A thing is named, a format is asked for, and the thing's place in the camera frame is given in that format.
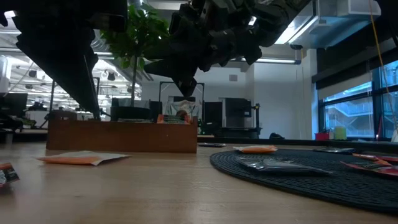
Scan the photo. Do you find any long ceiling light bar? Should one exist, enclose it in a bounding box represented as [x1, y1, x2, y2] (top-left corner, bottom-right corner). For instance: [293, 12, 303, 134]
[93, 51, 302, 65]

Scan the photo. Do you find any black window frame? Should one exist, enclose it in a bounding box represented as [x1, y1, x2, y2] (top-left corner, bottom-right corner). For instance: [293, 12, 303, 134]
[317, 58, 398, 141]

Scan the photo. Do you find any yellow hanging cable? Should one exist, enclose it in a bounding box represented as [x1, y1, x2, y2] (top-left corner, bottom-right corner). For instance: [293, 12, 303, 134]
[368, 0, 398, 125]

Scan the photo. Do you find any round dark woven placemat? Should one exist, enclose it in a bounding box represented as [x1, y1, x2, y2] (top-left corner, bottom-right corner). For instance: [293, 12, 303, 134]
[209, 148, 398, 215]

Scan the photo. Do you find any black box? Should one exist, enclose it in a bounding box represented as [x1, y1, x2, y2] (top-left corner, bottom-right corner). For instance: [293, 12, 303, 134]
[204, 101, 223, 125]

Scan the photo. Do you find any black aluminium table frame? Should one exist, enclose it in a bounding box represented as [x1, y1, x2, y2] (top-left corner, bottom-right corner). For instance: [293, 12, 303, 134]
[197, 138, 398, 154]

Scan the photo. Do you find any orange-red tea packet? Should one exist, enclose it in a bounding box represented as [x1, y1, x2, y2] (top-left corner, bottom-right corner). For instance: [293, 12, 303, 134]
[0, 161, 21, 188]
[340, 160, 398, 178]
[156, 113, 193, 125]
[352, 152, 398, 163]

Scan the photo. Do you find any wooden three-compartment tray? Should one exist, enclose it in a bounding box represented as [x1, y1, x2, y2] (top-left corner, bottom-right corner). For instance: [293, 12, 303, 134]
[45, 110, 199, 154]

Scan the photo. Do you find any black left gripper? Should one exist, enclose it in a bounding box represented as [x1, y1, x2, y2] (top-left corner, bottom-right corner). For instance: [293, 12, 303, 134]
[9, 0, 128, 120]

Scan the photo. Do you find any black stand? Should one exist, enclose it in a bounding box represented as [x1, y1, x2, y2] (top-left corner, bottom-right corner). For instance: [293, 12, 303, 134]
[251, 103, 262, 139]

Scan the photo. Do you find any black monitor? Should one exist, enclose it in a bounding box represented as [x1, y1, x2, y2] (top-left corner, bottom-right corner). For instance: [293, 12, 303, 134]
[0, 92, 29, 119]

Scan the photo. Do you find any green plant in black pot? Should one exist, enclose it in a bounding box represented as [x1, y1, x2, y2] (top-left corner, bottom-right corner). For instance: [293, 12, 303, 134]
[99, 3, 171, 123]

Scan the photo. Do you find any white orange Tazo tea packet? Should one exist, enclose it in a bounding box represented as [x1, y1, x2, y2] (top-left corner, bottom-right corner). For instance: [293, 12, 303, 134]
[232, 144, 279, 154]
[35, 150, 132, 167]

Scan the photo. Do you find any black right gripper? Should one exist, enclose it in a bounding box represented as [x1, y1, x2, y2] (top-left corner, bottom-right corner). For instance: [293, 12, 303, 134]
[143, 0, 262, 96]

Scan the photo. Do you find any purple tea packet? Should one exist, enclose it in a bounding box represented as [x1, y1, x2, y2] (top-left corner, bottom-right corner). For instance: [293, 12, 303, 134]
[235, 156, 333, 175]
[117, 117, 154, 123]
[197, 142, 227, 148]

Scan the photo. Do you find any green container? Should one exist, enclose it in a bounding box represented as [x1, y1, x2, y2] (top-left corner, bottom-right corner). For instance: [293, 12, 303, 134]
[334, 125, 348, 141]

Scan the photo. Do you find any white cloth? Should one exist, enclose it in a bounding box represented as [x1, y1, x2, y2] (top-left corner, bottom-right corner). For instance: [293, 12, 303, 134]
[166, 99, 202, 119]

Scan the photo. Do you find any black cabinet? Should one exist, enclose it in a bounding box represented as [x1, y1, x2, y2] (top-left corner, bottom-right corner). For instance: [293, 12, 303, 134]
[221, 96, 253, 128]

